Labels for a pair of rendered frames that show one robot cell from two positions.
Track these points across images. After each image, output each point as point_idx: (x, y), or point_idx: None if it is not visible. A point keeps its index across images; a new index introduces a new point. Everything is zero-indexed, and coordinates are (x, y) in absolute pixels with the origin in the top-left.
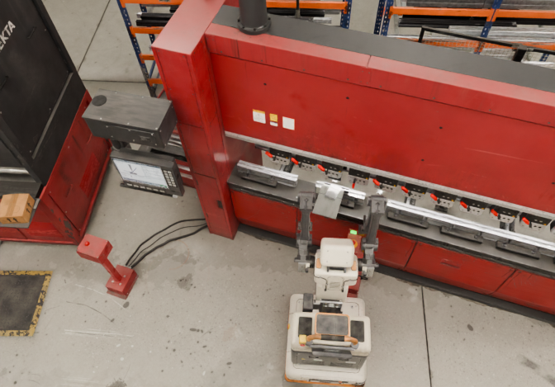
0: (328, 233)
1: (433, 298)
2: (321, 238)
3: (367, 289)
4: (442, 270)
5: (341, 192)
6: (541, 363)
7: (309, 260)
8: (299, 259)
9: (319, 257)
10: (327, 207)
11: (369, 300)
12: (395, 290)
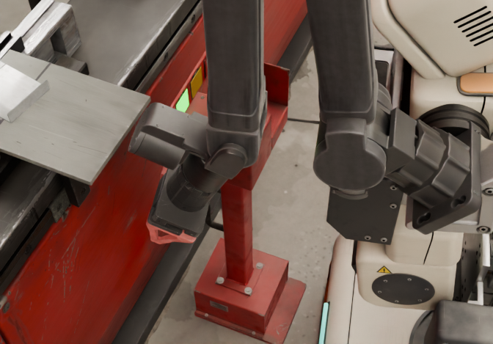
0: (109, 265)
1: (309, 100)
2: (106, 312)
3: (269, 246)
4: (287, 2)
5: (16, 60)
6: None
7: (463, 135)
8: (462, 179)
9: (447, 83)
10: (79, 119)
11: (307, 248)
12: (279, 178)
